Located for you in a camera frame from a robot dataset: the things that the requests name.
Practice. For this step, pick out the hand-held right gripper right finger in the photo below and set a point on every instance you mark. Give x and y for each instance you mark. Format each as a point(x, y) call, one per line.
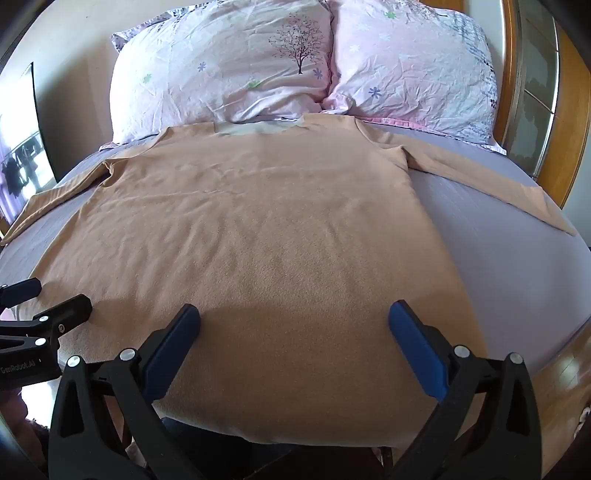
point(418, 341)

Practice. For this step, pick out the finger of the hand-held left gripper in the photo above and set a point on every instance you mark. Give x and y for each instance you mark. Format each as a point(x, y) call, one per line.
point(21, 291)
point(69, 314)

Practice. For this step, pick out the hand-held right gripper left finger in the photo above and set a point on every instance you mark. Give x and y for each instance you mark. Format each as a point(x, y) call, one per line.
point(168, 344)

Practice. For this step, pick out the beige long-sleeve shirt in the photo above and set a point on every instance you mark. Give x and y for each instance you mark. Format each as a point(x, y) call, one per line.
point(258, 240)

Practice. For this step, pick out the window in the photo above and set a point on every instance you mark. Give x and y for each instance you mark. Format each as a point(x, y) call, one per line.
point(21, 143)

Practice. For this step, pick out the wooden headboard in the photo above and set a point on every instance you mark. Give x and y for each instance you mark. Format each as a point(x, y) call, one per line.
point(549, 106)

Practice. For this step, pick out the pink floral pillow with tree print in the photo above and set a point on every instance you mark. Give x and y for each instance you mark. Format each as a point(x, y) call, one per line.
point(221, 64)

